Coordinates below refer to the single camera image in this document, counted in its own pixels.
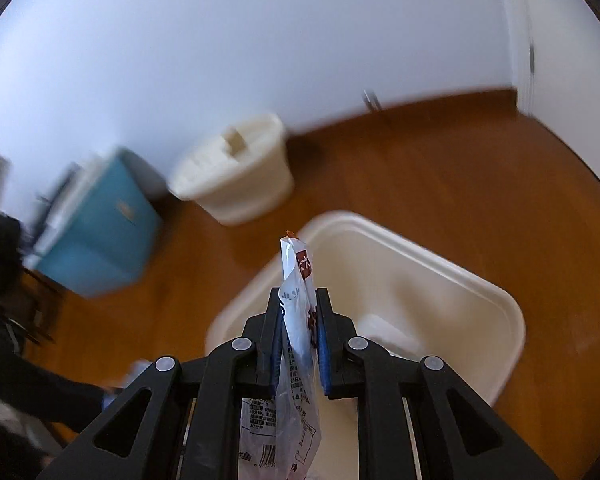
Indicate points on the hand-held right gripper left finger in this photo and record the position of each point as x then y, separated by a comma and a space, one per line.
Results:
277, 342

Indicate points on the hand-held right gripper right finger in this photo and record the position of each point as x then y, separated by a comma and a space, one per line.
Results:
323, 347

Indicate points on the white printed plastic wrapper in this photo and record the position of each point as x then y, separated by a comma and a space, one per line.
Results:
298, 320

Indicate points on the white square plastic bin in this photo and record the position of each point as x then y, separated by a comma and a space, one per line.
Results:
410, 280

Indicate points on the clear plastic packet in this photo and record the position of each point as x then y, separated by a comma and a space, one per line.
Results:
387, 335

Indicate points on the white sock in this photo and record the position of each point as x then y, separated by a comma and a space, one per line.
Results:
130, 377

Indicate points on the white round lidded bucket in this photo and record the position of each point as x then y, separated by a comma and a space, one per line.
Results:
240, 180

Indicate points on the blue storage box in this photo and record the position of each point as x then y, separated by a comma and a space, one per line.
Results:
97, 230

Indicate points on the person's black trouser leg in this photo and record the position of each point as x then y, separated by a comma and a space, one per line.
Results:
30, 385

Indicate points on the metal door stopper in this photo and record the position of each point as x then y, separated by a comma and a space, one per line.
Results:
371, 100

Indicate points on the black bag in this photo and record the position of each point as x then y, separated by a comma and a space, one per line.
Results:
0, 250

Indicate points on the white door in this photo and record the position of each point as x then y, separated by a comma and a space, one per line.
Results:
520, 10

